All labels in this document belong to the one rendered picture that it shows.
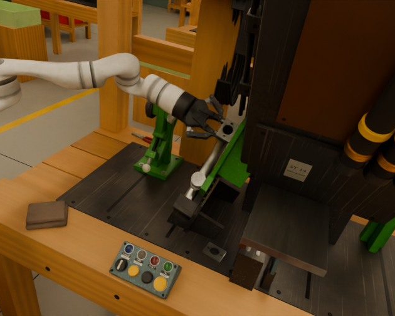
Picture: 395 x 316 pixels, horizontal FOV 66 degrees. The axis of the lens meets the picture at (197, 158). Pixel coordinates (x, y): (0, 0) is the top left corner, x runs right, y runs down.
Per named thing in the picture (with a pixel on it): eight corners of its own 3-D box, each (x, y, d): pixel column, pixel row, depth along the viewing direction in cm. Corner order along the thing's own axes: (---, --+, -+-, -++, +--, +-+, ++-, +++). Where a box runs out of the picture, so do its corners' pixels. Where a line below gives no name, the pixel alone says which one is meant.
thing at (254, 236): (321, 281, 55) (327, 271, 54) (237, 247, 59) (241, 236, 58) (326, 175, 87) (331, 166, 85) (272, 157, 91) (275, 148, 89)
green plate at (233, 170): (229, 204, 77) (273, 142, 65) (202, 186, 78) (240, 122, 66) (241, 180, 87) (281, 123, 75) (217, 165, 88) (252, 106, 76)
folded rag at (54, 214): (68, 206, 88) (68, 199, 87) (67, 227, 82) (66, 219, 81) (29, 209, 85) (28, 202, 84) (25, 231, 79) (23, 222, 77)
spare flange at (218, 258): (226, 252, 83) (226, 251, 83) (219, 263, 80) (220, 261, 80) (209, 243, 85) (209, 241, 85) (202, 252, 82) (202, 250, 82)
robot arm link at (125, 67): (142, 67, 78) (86, 71, 74) (141, 89, 86) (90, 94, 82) (137, 47, 81) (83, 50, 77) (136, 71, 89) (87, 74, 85)
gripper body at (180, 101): (167, 110, 77) (198, 129, 77) (184, 84, 79) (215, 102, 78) (169, 119, 85) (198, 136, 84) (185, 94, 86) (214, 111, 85)
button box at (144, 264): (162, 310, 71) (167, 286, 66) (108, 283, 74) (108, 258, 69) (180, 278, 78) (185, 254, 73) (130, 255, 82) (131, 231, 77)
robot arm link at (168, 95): (189, 100, 90) (171, 89, 90) (187, 84, 79) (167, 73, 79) (172, 125, 88) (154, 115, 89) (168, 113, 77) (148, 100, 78)
